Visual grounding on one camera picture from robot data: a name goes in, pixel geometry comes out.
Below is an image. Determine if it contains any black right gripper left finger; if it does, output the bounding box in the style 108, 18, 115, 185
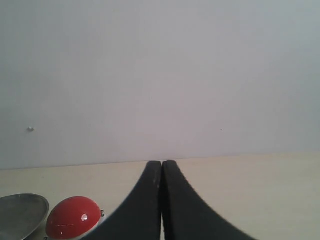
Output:
83, 161, 162, 240

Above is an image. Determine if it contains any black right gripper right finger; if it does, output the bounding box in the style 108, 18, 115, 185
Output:
162, 160, 253, 240

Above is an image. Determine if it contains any red dome push button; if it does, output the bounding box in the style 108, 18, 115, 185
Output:
45, 196, 105, 240

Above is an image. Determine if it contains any round metal plate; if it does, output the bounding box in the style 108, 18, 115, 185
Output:
0, 193, 50, 240

